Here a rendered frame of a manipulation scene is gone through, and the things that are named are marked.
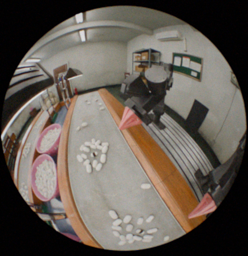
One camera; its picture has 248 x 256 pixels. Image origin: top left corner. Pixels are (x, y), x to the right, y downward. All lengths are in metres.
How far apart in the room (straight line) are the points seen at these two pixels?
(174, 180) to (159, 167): 0.08
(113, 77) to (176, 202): 4.91
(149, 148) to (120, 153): 0.12
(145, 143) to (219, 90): 1.90
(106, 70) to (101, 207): 4.79
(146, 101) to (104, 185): 0.31
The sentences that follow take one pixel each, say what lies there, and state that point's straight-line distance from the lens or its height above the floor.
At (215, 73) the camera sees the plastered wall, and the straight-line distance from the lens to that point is 2.08.
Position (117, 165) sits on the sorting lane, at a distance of 0.32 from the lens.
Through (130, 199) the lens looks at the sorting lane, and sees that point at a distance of 0.30.
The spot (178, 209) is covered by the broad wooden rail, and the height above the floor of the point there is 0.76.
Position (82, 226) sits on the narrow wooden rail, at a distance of 0.36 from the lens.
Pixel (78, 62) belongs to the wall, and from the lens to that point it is 4.79.
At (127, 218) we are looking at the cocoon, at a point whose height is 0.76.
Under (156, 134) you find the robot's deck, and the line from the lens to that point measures 0.55.
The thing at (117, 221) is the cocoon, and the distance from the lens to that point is 0.30.
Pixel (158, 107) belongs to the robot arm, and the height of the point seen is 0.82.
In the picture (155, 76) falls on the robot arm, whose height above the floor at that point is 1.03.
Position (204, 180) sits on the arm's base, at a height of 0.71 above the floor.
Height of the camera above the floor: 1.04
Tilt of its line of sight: 43 degrees down
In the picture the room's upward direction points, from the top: straight up
